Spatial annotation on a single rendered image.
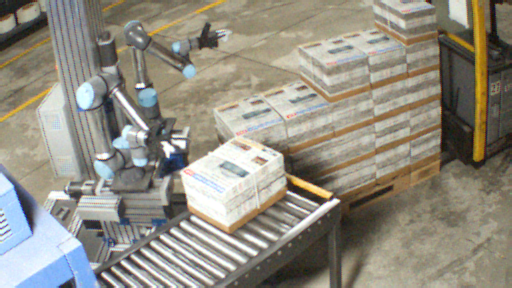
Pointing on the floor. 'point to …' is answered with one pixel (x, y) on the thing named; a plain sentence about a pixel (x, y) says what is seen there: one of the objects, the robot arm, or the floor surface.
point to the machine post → (84, 277)
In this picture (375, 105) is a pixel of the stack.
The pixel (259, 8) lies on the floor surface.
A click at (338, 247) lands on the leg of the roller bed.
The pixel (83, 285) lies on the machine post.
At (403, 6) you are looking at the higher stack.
